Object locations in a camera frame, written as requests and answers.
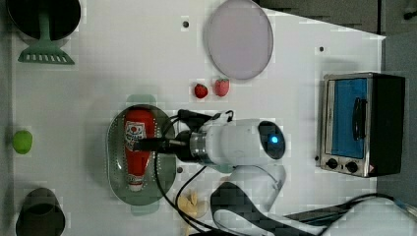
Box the dark red strawberry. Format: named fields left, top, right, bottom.
left=194, top=84, right=209, bottom=99

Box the black pot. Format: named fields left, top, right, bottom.
left=15, top=188, right=66, bottom=236
left=6, top=0, right=82, bottom=40

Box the black pot lower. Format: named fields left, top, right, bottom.
left=15, top=188, right=66, bottom=236

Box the green spatula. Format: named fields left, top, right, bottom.
left=18, top=10, right=75, bottom=65

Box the light red strawberry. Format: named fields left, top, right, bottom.
left=214, top=79, right=230, bottom=97

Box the green apple toy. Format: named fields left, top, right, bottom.
left=12, top=130, right=32, bottom=154

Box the red ketchup bottle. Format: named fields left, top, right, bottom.
left=124, top=109, right=155, bottom=192

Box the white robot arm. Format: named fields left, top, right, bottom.
left=130, top=110, right=416, bottom=236

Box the silver toaster oven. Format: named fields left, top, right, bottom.
left=320, top=73, right=405, bottom=178

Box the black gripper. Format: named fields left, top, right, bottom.
left=133, top=109, right=211, bottom=161

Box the peeled banana toy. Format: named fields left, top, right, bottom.
left=178, top=190, right=209, bottom=223

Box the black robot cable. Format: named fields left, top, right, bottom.
left=152, top=109, right=417, bottom=234

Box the lilac round plate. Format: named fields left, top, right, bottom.
left=207, top=0, right=273, bottom=80

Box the black pot upper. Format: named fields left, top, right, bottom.
left=6, top=0, right=82, bottom=40

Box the green perforated strainer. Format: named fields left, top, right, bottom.
left=106, top=94, right=177, bottom=216

